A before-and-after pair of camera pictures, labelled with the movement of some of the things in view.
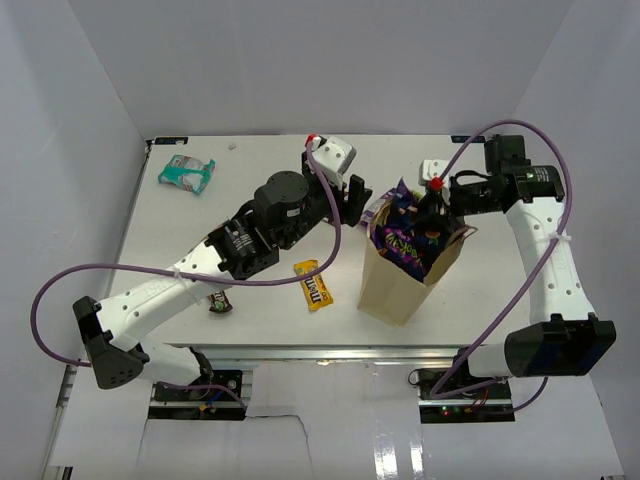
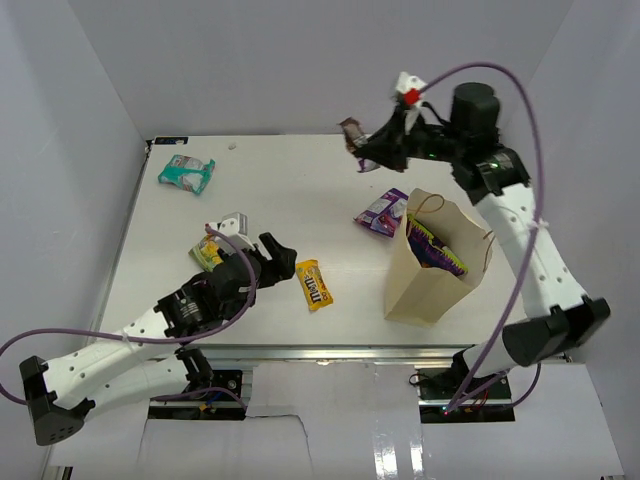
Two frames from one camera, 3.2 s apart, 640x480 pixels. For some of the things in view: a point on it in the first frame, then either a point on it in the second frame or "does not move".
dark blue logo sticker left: (170, 140) does not move
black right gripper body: (465, 200) to (426, 141)
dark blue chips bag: (430, 236) to (430, 252)
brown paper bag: (388, 290) to (441, 256)
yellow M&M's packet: (316, 292) does not move
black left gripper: (350, 211) to (282, 264)
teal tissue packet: (189, 173) does not move
